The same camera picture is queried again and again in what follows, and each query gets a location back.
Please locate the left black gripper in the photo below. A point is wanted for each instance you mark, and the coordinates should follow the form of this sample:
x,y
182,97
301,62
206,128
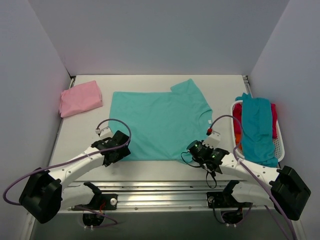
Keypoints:
x,y
122,144

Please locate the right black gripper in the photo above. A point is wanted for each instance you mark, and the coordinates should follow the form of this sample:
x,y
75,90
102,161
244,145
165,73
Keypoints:
x,y
193,147

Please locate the mint green t-shirt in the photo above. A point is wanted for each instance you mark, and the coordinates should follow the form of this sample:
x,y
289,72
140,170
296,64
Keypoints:
x,y
162,124

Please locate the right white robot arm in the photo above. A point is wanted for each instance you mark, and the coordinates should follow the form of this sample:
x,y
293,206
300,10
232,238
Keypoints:
x,y
284,187

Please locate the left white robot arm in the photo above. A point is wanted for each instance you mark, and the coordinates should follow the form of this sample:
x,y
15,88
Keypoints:
x,y
48,191

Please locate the orange t-shirt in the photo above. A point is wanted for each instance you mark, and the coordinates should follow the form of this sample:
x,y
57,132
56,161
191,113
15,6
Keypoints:
x,y
238,141

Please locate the teal blue t-shirt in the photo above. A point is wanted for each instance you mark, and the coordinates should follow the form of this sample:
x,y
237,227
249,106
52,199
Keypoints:
x,y
257,126

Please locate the folded pink t-shirt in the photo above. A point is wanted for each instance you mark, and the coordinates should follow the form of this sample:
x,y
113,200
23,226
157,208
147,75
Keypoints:
x,y
80,98

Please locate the red t-shirt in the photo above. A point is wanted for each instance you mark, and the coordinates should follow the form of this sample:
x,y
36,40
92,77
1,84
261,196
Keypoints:
x,y
237,113

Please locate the white laundry basket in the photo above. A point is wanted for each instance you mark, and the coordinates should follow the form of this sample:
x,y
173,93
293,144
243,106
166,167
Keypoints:
x,y
279,150

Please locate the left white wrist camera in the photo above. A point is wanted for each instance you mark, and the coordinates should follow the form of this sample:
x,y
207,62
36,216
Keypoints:
x,y
104,133

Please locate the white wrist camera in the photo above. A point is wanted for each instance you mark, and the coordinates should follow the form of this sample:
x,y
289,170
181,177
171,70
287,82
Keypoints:
x,y
213,139
104,133

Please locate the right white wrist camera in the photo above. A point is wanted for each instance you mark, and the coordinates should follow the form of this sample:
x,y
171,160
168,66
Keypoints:
x,y
213,139

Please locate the aluminium rail frame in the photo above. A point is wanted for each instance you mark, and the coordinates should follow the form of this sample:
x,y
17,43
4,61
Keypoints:
x,y
158,200

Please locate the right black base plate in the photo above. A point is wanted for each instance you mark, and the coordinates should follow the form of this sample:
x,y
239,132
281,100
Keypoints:
x,y
216,199

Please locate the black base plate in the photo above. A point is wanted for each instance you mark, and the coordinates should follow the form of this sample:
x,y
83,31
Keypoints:
x,y
100,202
216,199

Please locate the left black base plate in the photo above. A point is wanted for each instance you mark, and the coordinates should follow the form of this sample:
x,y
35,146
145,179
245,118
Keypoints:
x,y
100,202

